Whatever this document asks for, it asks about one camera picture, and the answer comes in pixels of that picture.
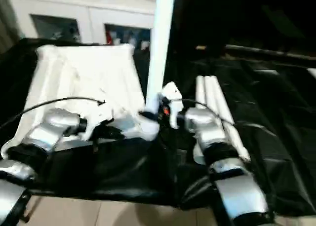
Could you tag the black television edge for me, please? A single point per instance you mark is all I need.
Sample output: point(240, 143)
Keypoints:
point(271, 52)

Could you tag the white plastic table top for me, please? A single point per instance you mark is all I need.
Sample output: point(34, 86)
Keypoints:
point(98, 70)

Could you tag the white glass-door cabinet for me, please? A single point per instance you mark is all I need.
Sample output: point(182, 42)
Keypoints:
point(86, 16)

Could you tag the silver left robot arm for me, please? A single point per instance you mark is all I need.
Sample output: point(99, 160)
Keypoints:
point(49, 129)

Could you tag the red packet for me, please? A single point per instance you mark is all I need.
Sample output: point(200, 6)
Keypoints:
point(109, 38)

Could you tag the grey curtain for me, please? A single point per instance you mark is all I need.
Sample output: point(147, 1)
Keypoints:
point(8, 18)

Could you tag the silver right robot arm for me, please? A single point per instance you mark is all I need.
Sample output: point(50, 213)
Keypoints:
point(222, 161)

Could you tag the black metal stand leg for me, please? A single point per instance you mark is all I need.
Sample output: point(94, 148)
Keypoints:
point(23, 206)

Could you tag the white flat board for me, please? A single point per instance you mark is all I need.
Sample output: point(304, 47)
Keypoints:
point(312, 73)

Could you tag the black speaker box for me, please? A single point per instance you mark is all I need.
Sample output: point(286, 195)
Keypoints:
point(197, 16)

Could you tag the black plastic mat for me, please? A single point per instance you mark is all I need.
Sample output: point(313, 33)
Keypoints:
point(271, 112)

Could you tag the white plastic table leg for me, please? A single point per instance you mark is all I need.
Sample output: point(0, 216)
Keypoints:
point(200, 90)
point(219, 100)
point(160, 50)
point(209, 92)

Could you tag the white mug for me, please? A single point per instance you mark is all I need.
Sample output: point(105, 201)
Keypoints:
point(145, 44)

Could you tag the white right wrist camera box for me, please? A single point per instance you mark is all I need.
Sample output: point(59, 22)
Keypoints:
point(172, 95)

